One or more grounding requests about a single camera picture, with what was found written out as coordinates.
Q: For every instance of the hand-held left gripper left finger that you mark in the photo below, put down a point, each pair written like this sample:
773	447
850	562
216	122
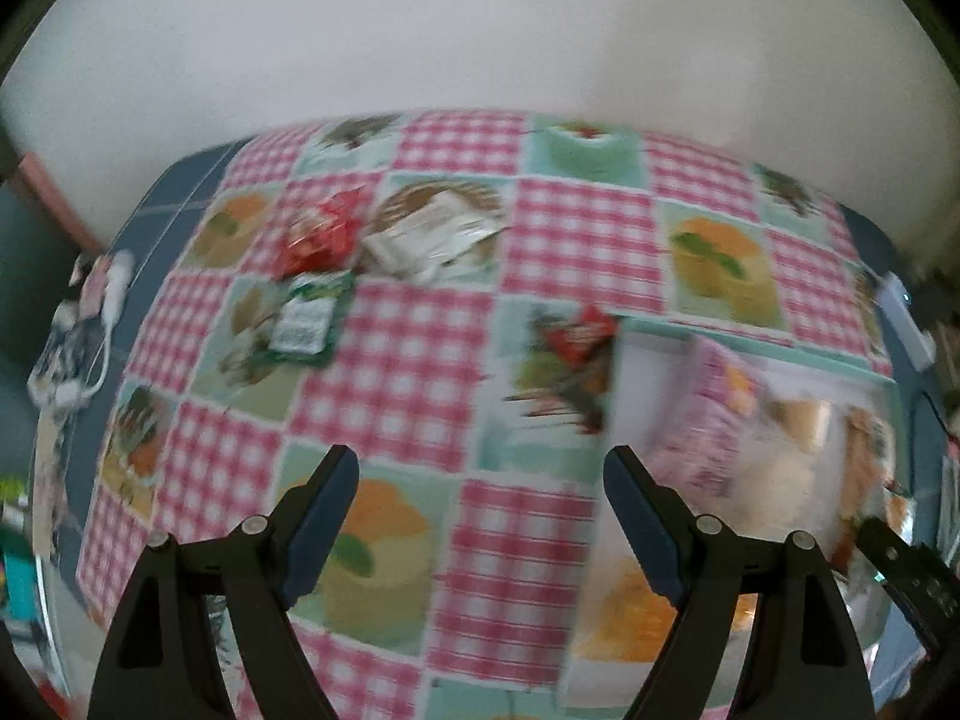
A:
319	532

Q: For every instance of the green box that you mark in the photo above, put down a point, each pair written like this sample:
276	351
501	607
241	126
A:
11	487

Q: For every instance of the pink wooden post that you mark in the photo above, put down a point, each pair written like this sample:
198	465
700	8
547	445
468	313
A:
56	195

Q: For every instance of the red snack packet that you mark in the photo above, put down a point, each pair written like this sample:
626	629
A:
322	236

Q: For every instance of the small red white packet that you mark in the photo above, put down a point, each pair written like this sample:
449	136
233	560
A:
581	337

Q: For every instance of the clear plastic container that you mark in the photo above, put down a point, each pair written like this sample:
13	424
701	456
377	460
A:
652	390

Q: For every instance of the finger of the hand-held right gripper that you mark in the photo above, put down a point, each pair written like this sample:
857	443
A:
900	562

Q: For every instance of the grey blue sofa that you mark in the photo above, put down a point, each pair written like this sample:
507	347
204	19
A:
22	277

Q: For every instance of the blue white snack packet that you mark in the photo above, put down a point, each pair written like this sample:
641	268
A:
56	349

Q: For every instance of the green snack packet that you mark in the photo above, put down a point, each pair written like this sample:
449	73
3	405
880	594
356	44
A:
307	322

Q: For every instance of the peach pudding cup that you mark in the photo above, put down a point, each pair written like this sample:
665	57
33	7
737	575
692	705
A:
806	424

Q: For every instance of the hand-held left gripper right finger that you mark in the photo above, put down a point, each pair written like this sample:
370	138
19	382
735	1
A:
652	532

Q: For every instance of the white power strip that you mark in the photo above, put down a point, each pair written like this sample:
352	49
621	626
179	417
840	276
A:
904	319

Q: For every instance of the pink checked picture tablecloth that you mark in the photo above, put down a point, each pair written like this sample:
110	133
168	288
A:
420	360

